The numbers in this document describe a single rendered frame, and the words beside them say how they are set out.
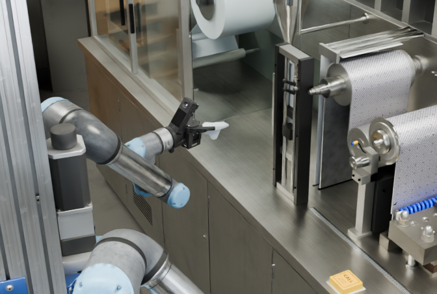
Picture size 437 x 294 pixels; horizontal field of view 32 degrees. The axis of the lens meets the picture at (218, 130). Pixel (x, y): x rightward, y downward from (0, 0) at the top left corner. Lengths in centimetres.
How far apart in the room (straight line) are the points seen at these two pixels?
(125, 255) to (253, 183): 132
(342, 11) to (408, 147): 82
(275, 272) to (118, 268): 123
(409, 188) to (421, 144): 15
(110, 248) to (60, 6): 413
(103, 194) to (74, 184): 268
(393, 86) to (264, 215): 61
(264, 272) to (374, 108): 69
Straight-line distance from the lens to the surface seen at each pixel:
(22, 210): 172
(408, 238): 236
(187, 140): 247
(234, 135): 311
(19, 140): 164
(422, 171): 245
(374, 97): 253
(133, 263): 154
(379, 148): 237
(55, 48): 567
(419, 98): 274
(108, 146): 207
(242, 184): 279
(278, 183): 276
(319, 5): 314
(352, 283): 232
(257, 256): 275
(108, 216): 428
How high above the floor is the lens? 237
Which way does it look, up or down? 28 degrees down
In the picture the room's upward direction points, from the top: 1 degrees counter-clockwise
